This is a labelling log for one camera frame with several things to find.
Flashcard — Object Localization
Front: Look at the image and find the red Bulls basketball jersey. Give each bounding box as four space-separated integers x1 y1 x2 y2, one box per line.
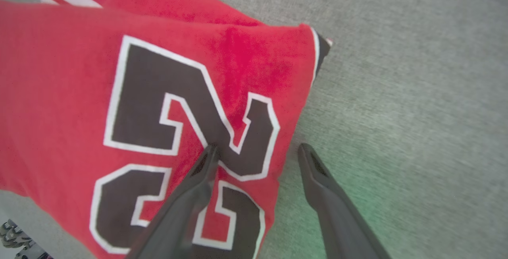
0 0 333 259

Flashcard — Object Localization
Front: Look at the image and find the grey fabric sofa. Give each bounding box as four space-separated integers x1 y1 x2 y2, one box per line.
0 0 508 259

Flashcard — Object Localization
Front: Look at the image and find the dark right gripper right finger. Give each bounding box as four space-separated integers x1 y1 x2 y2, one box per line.
298 143 392 259

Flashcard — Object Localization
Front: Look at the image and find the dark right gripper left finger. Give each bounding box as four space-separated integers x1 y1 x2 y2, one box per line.
125 144 221 259

